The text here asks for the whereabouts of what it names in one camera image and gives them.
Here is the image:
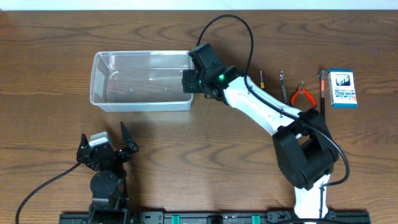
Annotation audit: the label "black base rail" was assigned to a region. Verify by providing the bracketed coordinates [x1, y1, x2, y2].
[58, 211, 371, 224]

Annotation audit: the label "red handled pliers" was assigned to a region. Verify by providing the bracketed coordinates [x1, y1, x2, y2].
[289, 81, 317, 108]

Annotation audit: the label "right black cable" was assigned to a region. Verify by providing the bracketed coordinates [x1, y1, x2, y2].
[196, 14, 351, 187]

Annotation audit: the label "clear plastic container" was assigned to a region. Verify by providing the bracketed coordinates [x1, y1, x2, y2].
[90, 50, 193, 112]

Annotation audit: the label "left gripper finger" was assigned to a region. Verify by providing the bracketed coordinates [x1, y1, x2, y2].
[120, 121, 139, 153]
[79, 133, 90, 153]

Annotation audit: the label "black yellow screwdriver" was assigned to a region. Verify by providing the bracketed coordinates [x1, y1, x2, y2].
[259, 70, 265, 89]

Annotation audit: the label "black cable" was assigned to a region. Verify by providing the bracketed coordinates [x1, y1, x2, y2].
[196, 14, 351, 187]
[14, 161, 83, 224]

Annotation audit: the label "silver ring wrench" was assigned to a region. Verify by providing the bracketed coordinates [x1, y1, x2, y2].
[279, 71, 289, 105]

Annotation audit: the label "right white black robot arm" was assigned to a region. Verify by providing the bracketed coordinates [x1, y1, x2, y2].
[182, 44, 339, 218]

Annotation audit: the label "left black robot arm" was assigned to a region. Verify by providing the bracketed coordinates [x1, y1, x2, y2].
[76, 122, 139, 224]

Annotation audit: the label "blue white screw box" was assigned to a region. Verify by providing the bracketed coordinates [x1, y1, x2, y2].
[328, 68, 358, 108]

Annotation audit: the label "left black cable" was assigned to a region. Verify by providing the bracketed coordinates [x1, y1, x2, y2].
[14, 161, 83, 224]

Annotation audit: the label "small black hammer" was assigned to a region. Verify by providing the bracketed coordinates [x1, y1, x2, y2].
[318, 68, 328, 118]

